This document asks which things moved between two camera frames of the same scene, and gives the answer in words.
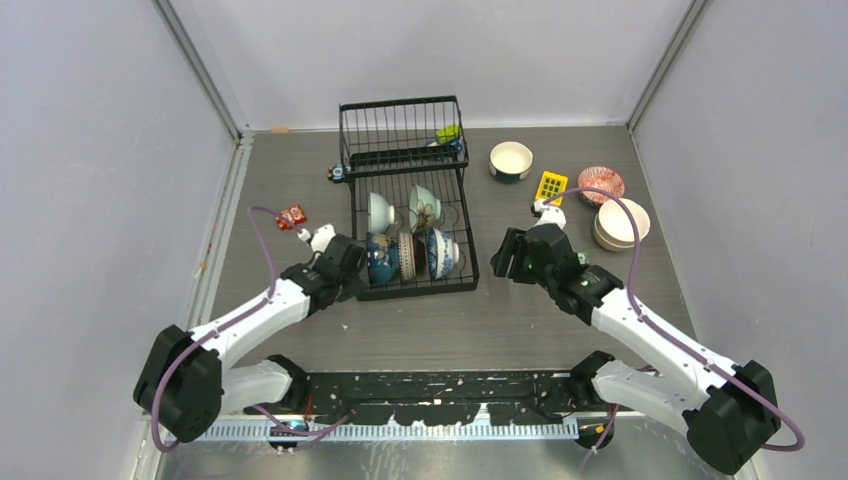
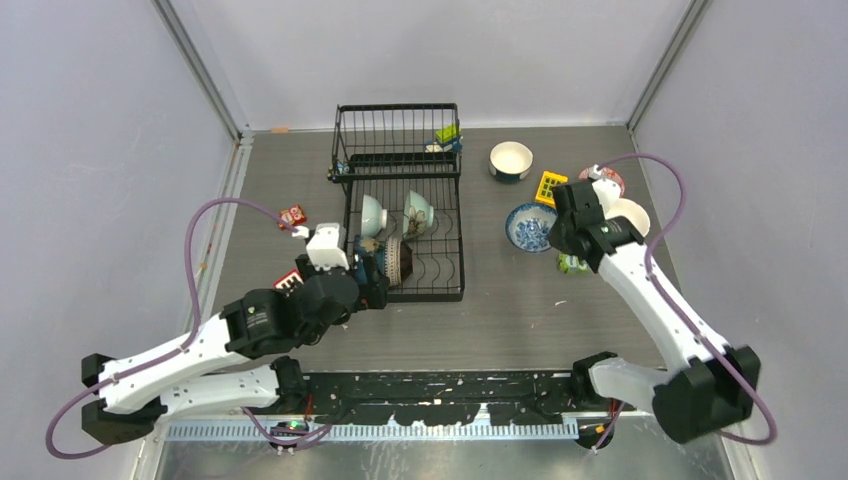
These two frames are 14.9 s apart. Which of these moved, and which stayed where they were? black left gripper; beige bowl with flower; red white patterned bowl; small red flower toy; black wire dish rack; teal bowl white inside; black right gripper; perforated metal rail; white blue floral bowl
Moved: white blue floral bowl; black right gripper; black left gripper
Stayed: black wire dish rack; red white patterned bowl; small red flower toy; beige bowl with flower; teal bowl white inside; perforated metal rail
